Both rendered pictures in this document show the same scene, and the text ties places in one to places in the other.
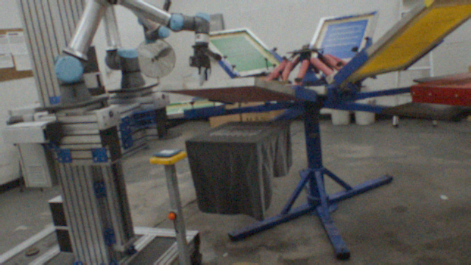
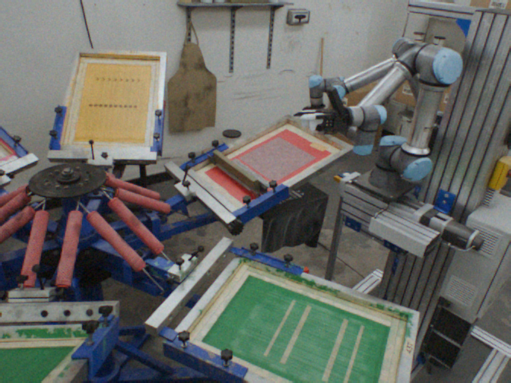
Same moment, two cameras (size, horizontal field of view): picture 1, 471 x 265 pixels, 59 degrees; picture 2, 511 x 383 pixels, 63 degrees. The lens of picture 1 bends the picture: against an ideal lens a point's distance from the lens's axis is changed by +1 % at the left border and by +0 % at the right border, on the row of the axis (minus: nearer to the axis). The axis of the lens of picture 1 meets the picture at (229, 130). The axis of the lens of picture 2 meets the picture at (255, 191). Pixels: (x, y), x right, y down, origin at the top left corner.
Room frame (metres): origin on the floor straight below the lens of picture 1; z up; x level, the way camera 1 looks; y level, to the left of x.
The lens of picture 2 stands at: (4.41, 0.57, 2.17)
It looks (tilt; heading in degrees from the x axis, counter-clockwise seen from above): 30 degrees down; 200
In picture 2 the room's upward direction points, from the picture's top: 4 degrees clockwise
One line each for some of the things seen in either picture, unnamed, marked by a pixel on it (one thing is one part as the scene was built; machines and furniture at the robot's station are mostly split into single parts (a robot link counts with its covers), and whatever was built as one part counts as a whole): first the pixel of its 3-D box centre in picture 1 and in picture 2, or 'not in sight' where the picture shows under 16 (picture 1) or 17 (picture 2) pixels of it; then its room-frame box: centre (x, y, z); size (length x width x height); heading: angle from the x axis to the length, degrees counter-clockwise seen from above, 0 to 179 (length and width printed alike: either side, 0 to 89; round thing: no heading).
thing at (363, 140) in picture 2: (151, 34); (362, 137); (2.81, 0.42, 1.56); 0.11 x 0.08 x 0.11; 42
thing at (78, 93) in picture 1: (73, 91); not in sight; (2.09, 0.74, 1.31); 0.15 x 0.15 x 0.10
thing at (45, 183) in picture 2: (311, 129); (89, 292); (3.27, -0.66, 0.67); 0.39 x 0.39 x 1.35
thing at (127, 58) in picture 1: (128, 59); (392, 150); (2.55, 0.55, 1.42); 0.13 x 0.12 x 0.14; 42
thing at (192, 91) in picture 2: not in sight; (192, 78); (0.87, -1.44, 1.06); 0.53 x 0.07 x 1.05; 147
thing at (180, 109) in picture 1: (193, 96); (265, 299); (3.32, 0.24, 1.05); 1.08 x 0.61 x 0.23; 87
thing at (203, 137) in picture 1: (240, 130); (274, 189); (2.33, -0.06, 0.95); 0.48 x 0.44 x 0.01; 147
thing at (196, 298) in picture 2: (232, 111); (198, 303); (3.30, -0.04, 0.90); 1.24 x 0.06 x 0.06; 87
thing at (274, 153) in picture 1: (277, 166); not in sight; (2.23, -0.24, 0.74); 0.46 x 0.04 x 0.42; 147
